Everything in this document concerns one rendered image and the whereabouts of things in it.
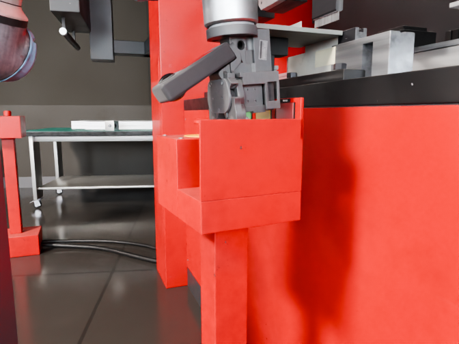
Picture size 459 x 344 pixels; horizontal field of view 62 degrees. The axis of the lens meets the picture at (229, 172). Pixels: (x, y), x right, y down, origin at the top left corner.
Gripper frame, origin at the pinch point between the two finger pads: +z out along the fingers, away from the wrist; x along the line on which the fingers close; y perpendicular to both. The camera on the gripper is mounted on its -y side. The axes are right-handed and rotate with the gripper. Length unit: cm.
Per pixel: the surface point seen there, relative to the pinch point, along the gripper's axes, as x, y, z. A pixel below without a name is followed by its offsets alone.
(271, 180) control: -4.8, 4.1, 1.2
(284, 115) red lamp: -1.2, 9.3, -7.4
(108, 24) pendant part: 170, 17, -55
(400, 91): -11.0, 22.5, -9.6
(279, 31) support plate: 21.6, 24.8, -23.8
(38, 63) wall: 415, -15, -64
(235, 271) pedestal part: 2.3, 0.7, 16.7
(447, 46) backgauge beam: 11, 64, -18
